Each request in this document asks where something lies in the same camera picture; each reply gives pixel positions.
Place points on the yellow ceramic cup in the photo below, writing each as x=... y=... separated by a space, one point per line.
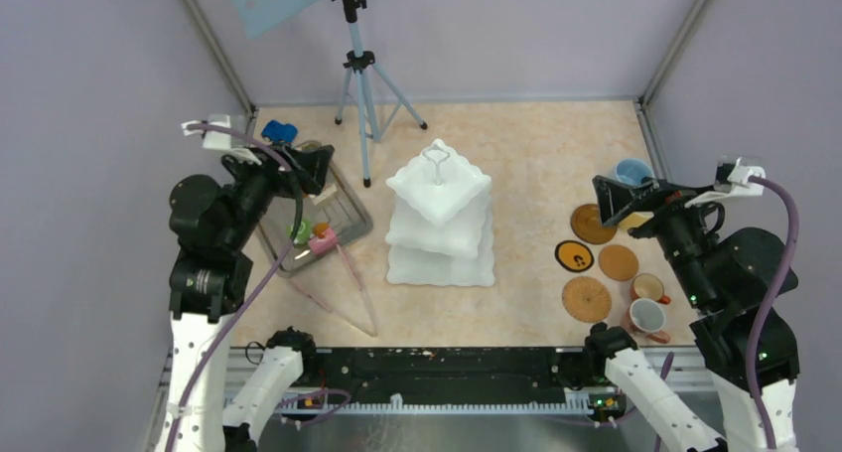
x=635 y=220

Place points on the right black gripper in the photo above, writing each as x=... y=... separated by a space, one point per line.
x=615 y=199

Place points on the pink cake toy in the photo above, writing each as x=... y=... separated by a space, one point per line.
x=323 y=244

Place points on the white mug red handle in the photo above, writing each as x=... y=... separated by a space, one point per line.
x=645 y=317

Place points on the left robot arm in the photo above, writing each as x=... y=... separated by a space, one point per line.
x=212 y=224

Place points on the small orange-rimmed mug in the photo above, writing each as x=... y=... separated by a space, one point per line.
x=649 y=286

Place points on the plain brown round coaster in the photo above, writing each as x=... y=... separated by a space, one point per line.
x=618 y=262

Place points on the dark wooden round saucer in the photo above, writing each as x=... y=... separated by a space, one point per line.
x=586 y=224

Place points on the green swirl roll cake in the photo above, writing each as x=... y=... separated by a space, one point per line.
x=300 y=232

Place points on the white three-tier serving stand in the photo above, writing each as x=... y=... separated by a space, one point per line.
x=440 y=232

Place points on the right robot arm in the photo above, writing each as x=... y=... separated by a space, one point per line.
x=732 y=282

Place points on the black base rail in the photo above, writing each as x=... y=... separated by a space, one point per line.
x=514 y=380

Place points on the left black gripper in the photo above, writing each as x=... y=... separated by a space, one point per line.
x=310 y=167

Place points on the orange round pastry toy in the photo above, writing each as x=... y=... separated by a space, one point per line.
x=320 y=229

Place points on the light blue ceramic cup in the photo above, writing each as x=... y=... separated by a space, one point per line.
x=632 y=171

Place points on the black orange round coaster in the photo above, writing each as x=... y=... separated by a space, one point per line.
x=574 y=256

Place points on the light blue tripod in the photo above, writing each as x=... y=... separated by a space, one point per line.
x=357 y=86

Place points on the metal baking tray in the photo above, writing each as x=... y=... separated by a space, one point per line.
x=338 y=206

